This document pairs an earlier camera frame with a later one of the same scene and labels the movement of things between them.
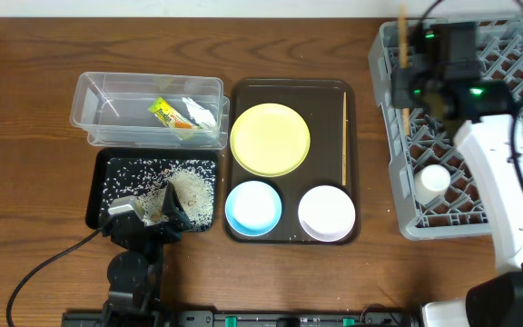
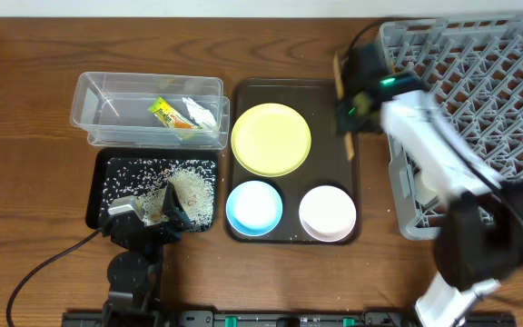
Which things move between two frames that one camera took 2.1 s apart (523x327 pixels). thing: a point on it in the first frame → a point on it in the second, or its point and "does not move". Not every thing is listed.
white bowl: [326, 213] does not move
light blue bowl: [253, 207] does not move
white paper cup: [430, 183] does not move
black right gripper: [407, 91] → [350, 107]
